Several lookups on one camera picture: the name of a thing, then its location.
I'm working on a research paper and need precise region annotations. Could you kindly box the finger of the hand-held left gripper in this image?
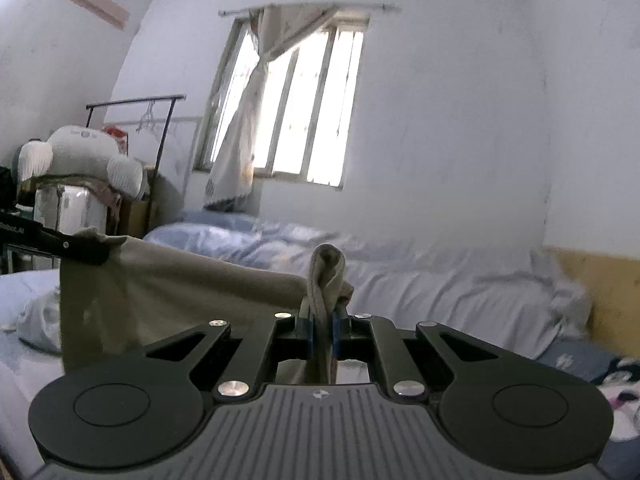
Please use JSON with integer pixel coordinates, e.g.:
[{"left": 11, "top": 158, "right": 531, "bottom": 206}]
[{"left": 39, "top": 228, "right": 127, "bottom": 267}]

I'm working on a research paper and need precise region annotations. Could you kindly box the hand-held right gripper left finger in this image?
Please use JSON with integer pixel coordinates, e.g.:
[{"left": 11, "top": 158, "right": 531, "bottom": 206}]
[{"left": 142, "top": 311, "right": 317, "bottom": 402}]

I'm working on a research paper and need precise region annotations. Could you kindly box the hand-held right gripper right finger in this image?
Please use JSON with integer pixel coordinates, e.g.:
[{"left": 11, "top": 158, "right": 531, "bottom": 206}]
[{"left": 330, "top": 310, "right": 501, "bottom": 403}]

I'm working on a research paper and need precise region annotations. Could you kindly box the beige garment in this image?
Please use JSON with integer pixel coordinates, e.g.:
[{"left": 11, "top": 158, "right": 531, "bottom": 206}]
[{"left": 59, "top": 227, "right": 356, "bottom": 386}]

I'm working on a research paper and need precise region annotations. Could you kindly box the black metal clothes rack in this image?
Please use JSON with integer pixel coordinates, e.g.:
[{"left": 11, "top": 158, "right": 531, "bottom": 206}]
[{"left": 86, "top": 93, "right": 187, "bottom": 181}]

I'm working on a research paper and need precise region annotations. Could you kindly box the cardboard box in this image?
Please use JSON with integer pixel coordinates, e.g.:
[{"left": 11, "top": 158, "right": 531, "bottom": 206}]
[{"left": 120, "top": 200, "right": 151, "bottom": 238}]

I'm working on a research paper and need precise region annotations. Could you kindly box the light blue garment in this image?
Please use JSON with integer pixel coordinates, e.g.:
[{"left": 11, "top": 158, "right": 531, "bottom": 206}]
[{"left": 15, "top": 287, "right": 63, "bottom": 356}]

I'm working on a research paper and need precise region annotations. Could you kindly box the printed blue duvet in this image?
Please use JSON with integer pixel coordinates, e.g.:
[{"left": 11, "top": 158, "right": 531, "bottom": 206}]
[{"left": 142, "top": 210, "right": 596, "bottom": 361}]

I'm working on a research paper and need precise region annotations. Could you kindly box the red plastic bag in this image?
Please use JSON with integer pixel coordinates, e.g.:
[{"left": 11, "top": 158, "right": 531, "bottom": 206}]
[{"left": 102, "top": 127, "right": 128, "bottom": 156}]

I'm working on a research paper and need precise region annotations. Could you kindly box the white printed curtain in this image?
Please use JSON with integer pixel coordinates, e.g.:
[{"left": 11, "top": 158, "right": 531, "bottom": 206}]
[{"left": 204, "top": 6, "right": 341, "bottom": 207}]

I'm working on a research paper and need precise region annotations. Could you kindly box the blue pillow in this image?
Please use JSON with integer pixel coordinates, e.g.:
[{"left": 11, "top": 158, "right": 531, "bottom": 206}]
[{"left": 537, "top": 337, "right": 626, "bottom": 386}]

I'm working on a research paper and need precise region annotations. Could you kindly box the wooden headboard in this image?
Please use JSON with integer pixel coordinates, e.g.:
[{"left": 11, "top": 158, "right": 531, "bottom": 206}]
[{"left": 542, "top": 246, "right": 640, "bottom": 348}]

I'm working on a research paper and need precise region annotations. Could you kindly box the patterned pink black cloth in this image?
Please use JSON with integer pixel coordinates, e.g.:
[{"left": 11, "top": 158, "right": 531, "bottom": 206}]
[{"left": 597, "top": 357, "right": 640, "bottom": 441}]

